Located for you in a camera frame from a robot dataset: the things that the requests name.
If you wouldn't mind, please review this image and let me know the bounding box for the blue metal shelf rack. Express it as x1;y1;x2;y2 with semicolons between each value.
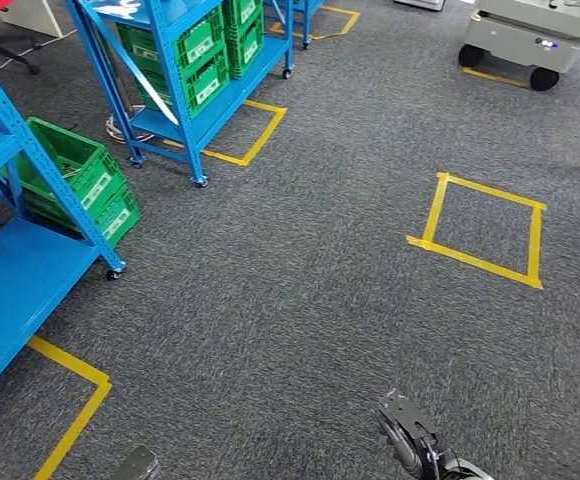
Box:
0;42;127;412
264;0;326;51
64;0;295;189

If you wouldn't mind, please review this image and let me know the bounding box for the white plastic car part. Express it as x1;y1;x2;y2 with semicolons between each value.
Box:
91;0;144;21

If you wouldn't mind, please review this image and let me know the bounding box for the yellow floor tape square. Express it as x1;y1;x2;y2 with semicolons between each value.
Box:
269;5;361;42
405;171;547;291
162;99;288;168

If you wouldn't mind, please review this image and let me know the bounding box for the green plastic crate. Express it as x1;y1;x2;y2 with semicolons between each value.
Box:
20;185;142;251
134;44;231;122
116;5;226;75
0;117;127;223
221;0;264;31
224;13;266;82

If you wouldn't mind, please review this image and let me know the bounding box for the grey flat platform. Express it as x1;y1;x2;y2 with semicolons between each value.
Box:
392;0;446;13

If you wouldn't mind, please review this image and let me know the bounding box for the yellow floor tape strip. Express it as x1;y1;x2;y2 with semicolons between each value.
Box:
462;66;532;91

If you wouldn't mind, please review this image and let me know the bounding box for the grey wheeled mobile robot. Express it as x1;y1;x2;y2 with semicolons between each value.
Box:
457;0;580;93

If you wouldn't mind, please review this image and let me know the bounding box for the white desk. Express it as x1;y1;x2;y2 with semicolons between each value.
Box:
0;0;64;39

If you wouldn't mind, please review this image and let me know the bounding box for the barrier post with chrome base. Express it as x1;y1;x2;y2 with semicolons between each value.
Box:
89;26;157;146

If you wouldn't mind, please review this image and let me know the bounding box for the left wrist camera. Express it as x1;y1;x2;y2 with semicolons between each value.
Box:
109;443;161;480

